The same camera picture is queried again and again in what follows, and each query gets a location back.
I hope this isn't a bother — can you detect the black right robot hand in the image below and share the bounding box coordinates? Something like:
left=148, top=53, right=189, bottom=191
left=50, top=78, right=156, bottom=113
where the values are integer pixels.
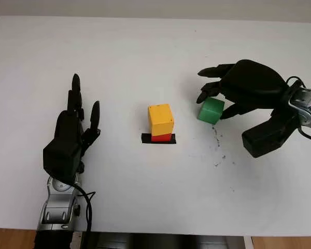
left=196, top=59, right=288, bottom=120

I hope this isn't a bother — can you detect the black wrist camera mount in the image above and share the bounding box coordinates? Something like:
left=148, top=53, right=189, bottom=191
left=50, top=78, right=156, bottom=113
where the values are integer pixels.
left=43, top=132, right=83, bottom=184
left=242, top=108, right=301, bottom=158

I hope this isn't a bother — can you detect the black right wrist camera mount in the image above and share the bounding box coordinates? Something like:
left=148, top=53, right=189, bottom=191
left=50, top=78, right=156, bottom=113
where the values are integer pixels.
left=242, top=108, right=301, bottom=158

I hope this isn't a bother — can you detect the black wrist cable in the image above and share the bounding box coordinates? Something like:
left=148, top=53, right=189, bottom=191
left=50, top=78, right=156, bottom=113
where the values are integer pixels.
left=285, top=76, right=311, bottom=145
left=72, top=181, right=96, bottom=249

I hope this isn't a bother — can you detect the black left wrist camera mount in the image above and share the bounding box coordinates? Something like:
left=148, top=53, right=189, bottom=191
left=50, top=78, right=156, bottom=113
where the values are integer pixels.
left=43, top=132, right=83, bottom=184

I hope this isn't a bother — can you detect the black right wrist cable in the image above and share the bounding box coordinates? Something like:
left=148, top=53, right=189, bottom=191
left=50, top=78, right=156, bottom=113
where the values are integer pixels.
left=285, top=76, right=311, bottom=145

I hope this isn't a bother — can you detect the red cube block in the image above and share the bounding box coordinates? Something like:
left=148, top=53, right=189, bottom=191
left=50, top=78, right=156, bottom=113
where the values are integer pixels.
left=151, top=132, right=173, bottom=143

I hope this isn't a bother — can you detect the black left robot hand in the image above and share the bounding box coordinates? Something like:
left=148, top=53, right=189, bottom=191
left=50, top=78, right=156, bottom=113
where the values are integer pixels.
left=53, top=73, right=102, bottom=174

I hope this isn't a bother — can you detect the dark robot torso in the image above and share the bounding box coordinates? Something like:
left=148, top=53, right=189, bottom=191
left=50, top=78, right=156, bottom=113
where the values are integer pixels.
left=89, top=232, right=246, bottom=249

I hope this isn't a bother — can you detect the green cube block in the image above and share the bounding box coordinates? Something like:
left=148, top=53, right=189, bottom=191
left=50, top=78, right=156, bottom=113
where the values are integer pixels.
left=197, top=97, right=225, bottom=125

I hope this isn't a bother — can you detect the yellow cube block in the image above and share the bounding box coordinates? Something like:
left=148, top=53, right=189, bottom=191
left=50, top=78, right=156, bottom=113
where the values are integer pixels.
left=148, top=103, right=175, bottom=136

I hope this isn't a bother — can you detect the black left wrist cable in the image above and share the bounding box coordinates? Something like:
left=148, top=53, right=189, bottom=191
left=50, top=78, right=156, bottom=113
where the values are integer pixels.
left=72, top=181, right=96, bottom=249

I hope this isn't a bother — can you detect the black tape strip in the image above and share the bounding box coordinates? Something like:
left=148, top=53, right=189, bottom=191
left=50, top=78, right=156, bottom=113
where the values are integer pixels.
left=141, top=133, right=177, bottom=145

